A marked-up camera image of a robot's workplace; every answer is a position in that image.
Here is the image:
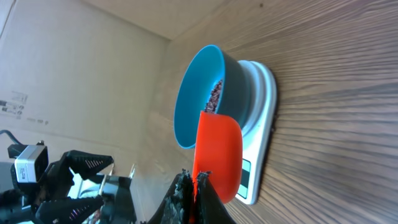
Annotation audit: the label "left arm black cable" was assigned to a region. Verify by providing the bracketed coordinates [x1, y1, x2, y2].
[0, 129, 22, 147]

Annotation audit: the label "blue metal bowl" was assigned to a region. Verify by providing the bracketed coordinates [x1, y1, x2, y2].
[174, 45, 251, 149]

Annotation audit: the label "red scoop with blue handle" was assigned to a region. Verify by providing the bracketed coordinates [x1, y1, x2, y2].
[190, 111, 243, 223]

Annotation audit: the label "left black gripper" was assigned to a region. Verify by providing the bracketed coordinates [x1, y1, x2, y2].
[1, 150, 114, 224]

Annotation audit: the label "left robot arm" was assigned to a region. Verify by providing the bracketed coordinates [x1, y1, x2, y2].
[1, 151, 137, 223]

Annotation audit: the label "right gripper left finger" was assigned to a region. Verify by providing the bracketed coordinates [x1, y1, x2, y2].
[147, 169, 193, 224]

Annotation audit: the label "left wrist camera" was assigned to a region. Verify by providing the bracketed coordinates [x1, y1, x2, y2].
[7, 141, 49, 184]

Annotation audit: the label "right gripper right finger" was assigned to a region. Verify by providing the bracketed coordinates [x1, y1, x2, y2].
[194, 172, 236, 224]

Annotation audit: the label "white kitchen scale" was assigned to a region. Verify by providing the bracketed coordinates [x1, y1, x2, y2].
[236, 60, 277, 205]

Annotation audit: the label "red beans in bowl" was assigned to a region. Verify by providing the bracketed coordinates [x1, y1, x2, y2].
[204, 80, 223, 113]

